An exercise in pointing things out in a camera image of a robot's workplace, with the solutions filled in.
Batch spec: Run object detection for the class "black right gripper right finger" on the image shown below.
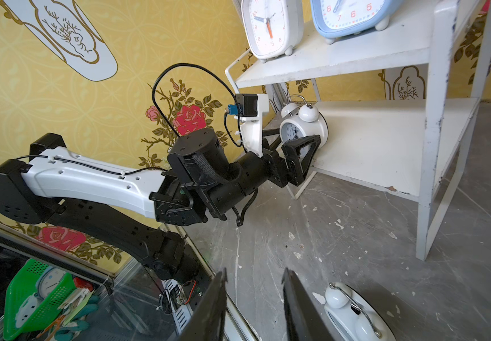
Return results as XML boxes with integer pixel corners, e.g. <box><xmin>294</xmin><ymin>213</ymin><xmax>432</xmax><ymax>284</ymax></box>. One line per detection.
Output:
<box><xmin>282</xmin><ymin>268</ymin><xmax>333</xmax><ymax>341</ymax></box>

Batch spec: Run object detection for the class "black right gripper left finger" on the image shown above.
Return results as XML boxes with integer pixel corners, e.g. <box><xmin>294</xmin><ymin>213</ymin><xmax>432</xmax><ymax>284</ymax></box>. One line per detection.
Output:
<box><xmin>178</xmin><ymin>269</ymin><xmax>227</xmax><ymax>341</ymax></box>

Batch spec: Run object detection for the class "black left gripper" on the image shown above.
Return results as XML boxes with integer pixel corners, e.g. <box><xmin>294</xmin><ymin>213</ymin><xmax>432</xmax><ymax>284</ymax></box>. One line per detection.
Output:
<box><xmin>262</xmin><ymin>129</ymin><xmax>321</xmax><ymax>188</ymax></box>

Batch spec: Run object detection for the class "white twin-bell alarm clock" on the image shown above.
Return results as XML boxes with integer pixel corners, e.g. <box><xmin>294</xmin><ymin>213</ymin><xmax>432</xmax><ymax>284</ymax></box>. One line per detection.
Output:
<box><xmin>279</xmin><ymin>95</ymin><xmax>329</xmax><ymax>148</ymax></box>

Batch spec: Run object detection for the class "white square alarm clock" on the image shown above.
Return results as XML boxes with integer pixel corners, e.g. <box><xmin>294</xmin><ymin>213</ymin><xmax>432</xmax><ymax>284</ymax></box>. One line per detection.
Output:
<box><xmin>241</xmin><ymin>0</ymin><xmax>304</xmax><ymax>63</ymax></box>

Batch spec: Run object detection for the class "blue square alarm clock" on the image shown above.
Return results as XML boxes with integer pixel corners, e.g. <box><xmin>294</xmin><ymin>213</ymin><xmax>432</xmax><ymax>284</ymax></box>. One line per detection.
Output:
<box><xmin>310</xmin><ymin>0</ymin><xmax>403</xmax><ymax>45</ymax></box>

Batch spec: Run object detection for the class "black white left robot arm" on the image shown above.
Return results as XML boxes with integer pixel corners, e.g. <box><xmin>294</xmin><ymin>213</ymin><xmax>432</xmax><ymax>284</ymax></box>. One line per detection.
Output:
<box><xmin>0</xmin><ymin>128</ymin><xmax>321</xmax><ymax>340</ymax></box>

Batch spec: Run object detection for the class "white two-tier shelf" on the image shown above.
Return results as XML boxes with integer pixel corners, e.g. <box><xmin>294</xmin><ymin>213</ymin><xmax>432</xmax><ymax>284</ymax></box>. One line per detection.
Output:
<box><xmin>229</xmin><ymin>1</ymin><xmax>491</xmax><ymax>260</ymax></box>

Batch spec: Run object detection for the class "green plastic basket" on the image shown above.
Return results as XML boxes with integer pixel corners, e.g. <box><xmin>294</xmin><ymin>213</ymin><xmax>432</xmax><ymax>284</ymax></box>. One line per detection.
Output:
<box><xmin>3</xmin><ymin>259</ymin><xmax>76</xmax><ymax>340</ymax></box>

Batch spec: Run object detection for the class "aluminium slotted base rail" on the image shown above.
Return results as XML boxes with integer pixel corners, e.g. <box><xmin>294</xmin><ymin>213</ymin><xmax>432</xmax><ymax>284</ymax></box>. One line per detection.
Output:
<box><xmin>160</xmin><ymin>224</ymin><xmax>262</xmax><ymax>340</ymax></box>

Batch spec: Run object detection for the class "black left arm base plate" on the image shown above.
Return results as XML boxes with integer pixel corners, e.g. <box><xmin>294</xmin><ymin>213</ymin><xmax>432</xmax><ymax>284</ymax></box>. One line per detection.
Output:
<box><xmin>157</xmin><ymin>273</ymin><xmax>211</xmax><ymax>314</ymax></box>

